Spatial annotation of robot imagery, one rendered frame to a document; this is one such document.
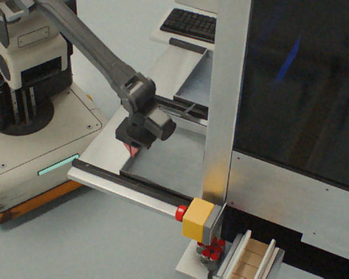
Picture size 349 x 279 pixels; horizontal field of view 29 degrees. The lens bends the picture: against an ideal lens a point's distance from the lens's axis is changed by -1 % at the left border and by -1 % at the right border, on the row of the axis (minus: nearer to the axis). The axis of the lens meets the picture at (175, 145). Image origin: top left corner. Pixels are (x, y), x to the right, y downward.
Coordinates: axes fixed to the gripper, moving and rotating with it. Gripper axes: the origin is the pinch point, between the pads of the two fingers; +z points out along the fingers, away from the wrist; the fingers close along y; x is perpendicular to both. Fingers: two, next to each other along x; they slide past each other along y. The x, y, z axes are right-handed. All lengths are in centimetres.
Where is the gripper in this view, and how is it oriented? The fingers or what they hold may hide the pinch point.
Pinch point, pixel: (133, 153)
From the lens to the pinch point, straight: 185.6
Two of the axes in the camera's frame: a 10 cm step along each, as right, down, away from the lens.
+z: -1.5, 6.6, 7.4
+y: 8.9, 4.2, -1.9
